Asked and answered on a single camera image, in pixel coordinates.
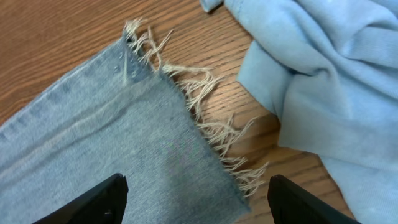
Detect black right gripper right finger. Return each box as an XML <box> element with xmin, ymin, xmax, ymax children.
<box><xmin>267</xmin><ymin>175</ymin><xmax>359</xmax><ymax>224</ymax></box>

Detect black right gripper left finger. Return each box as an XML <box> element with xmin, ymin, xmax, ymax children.
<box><xmin>35</xmin><ymin>174</ymin><xmax>129</xmax><ymax>224</ymax></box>

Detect light blue denim jeans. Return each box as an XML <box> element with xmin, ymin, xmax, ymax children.
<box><xmin>1</xmin><ymin>19</ymin><xmax>265</xmax><ymax>223</ymax></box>

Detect light blue t-shirt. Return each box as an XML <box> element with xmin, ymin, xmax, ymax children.
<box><xmin>201</xmin><ymin>0</ymin><xmax>397</xmax><ymax>223</ymax></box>

